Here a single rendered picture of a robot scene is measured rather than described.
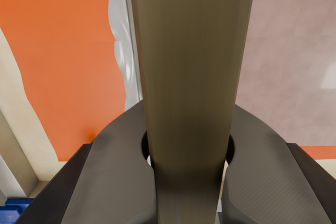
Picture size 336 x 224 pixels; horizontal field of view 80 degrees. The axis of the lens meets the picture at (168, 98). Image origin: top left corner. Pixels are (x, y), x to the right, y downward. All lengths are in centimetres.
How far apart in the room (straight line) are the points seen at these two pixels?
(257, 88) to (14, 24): 31
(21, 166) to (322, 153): 49
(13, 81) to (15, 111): 5
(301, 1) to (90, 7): 23
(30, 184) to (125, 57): 30
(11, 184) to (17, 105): 14
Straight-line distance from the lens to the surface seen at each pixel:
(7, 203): 47
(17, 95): 35
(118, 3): 24
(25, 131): 39
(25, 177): 44
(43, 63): 30
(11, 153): 41
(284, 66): 29
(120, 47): 25
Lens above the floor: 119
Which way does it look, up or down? 59 degrees down
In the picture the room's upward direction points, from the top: 177 degrees counter-clockwise
